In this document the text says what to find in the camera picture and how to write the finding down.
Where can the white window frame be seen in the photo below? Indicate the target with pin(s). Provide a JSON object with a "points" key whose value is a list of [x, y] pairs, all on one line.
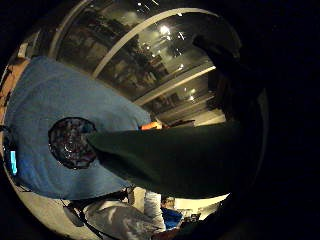
{"points": [[140, 28]]}

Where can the orange object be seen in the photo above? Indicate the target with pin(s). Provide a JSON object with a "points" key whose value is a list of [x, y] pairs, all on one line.
{"points": [[150, 126]]}

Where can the blue glowing screen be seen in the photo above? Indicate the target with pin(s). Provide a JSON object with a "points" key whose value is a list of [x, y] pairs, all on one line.
{"points": [[13, 162]]}

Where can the black chair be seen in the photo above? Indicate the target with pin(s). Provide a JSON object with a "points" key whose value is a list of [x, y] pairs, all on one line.
{"points": [[74, 215]]}

